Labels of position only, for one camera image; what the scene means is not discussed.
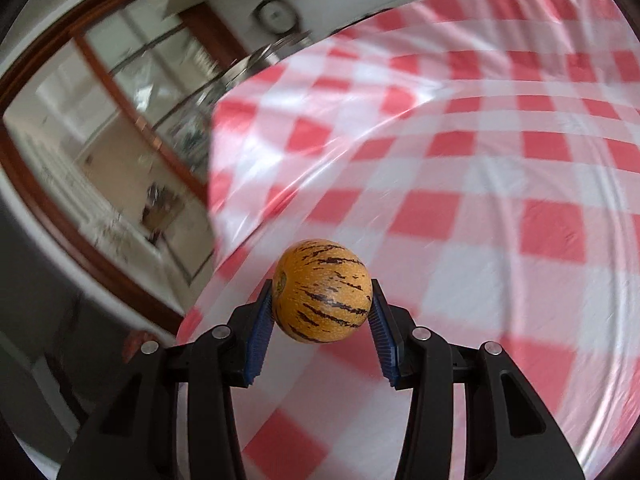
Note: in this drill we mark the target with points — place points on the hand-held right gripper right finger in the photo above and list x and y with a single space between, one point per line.
384 340

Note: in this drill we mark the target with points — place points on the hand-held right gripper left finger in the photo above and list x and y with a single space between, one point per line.
257 335

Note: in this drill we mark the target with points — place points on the yellow striped small melon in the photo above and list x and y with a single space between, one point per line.
322 291

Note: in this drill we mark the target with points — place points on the pink checked plastic tablecloth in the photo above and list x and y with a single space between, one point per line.
475 160

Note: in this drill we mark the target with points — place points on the round white dial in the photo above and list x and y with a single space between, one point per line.
276 15

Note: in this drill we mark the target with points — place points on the brown wooden door frame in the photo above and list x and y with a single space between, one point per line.
100 270

